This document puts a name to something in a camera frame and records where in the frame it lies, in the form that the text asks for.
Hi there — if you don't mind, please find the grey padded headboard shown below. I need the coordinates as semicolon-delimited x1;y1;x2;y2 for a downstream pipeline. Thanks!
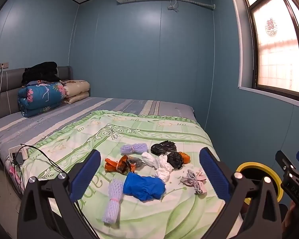
0;66;74;123

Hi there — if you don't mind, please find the black power adapter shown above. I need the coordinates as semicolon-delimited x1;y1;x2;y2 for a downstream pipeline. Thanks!
14;152;25;165

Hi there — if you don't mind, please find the beige folded quilt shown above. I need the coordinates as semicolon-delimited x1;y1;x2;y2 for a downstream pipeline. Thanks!
62;80;90;104

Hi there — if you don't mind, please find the brown framed window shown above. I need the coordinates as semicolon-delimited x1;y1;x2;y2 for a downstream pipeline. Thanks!
239;0;299;102

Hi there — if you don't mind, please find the blue plastic bag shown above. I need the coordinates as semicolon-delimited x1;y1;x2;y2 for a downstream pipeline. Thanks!
123;172;166;202

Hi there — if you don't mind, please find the purple foam fruit net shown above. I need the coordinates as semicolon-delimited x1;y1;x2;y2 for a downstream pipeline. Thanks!
120;143;148;154
102;178;124;224

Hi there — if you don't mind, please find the black clothing pile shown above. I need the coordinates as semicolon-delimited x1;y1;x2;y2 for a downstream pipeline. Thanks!
22;61;61;86

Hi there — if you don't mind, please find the knotted black plastic bag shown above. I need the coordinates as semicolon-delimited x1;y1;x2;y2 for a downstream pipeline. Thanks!
150;141;177;156
166;151;183;170

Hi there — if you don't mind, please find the red window decal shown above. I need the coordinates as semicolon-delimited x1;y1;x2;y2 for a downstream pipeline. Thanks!
265;18;278;37

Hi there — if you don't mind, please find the pink grey cloth scrap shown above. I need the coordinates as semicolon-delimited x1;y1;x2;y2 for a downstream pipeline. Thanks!
180;169;207;194

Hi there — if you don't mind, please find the person's right hand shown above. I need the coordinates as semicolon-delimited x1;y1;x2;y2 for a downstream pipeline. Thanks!
282;202;297;231

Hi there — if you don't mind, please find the wrapped air conditioner pipe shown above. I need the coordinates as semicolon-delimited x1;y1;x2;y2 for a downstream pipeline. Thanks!
168;0;216;9

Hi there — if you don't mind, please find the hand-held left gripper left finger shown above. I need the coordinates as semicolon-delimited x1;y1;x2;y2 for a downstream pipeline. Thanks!
17;149;101;239

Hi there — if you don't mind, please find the green floral blanket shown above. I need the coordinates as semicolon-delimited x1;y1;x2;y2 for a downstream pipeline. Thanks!
5;110;242;239

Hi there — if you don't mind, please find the green and orange snack packet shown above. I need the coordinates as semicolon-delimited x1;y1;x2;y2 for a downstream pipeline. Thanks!
125;155;144;172

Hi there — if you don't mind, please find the black cable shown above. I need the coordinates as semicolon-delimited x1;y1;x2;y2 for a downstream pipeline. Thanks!
5;143;73;197

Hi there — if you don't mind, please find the air conditioner power cord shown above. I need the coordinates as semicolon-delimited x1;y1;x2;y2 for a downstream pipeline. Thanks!
167;0;180;12

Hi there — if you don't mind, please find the blue floral folded quilt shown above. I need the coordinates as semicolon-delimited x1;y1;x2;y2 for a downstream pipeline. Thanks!
17;81;66;117

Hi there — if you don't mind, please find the yellow-rimmed black bin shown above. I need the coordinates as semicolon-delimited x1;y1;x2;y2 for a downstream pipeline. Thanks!
235;162;284;203

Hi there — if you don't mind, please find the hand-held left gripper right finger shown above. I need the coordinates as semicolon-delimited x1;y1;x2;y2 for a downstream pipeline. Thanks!
199;147;282;239

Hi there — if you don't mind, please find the bed with striped sheet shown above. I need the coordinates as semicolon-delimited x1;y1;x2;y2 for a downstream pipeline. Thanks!
0;97;197;200

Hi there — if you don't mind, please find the white power strip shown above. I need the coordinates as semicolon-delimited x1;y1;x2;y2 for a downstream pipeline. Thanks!
9;146;29;161

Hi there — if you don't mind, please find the orange snack wrapper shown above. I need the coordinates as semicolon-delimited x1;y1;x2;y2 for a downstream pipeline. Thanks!
105;156;127;173

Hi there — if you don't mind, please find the orange mandarin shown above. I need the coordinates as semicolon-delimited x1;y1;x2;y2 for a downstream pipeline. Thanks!
178;152;190;164

